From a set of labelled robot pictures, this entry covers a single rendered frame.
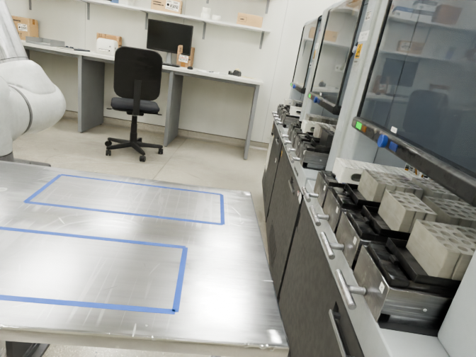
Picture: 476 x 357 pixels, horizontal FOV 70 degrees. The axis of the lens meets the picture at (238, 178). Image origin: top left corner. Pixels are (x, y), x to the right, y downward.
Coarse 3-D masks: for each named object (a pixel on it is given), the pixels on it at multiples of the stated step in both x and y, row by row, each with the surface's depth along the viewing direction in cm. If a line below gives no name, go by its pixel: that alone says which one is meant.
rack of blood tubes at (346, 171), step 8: (336, 160) 104; (344, 160) 104; (352, 160) 105; (336, 168) 102; (344, 168) 97; (352, 168) 96; (360, 168) 98; (368, 168) 99; (376, 168) 102; (384, 168) 102; (392, 168) 104; (400, 168) 106; (336, 176) 101; (344, 176) 97; (352, 176) 107; (360, 176) 107; (408, 176) 98; (416, 176) 100
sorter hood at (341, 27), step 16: (352, 0) 130; (336, 16) 152; (352, 16) 127; (336, 32) 147; (352, 32) 123; (320, 48) 176; (336, 48) 142; (352, 48) 121; (320, 64) 170; (336, 64) 138; (320, 80) 164; (336, 80) 134; (320, 96) 158; (336, 96) 130; (336, 112) 128
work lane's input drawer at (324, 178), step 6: (318, 174) 108; (324, 174) 103; (330, 174) 104; (318, 180) 107; (324, 180) 102; (330, 180) 98; (336, 180) 99; (318, 186) 106; (324, 186) 99; (330, 186) 97; (336, 186) 97; (342, 186) 97; (306, 192) 104; (318, 192) 105; (324, 192) 98; (306, 198) 100; (318, 198) 104; (324, 198) 98
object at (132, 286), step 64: (0, 192) 60; (64, 192) 64; (128, 192) 68; (192, 192) 73; (0, 256) 44; (64, 256) 46; (128, 256) 48; (192, 256) 50; (256, 256) 53; (0, 320) 34; (64, 320) 36; (128, 320) 37; (192, 320) 38; (256, 320) 40
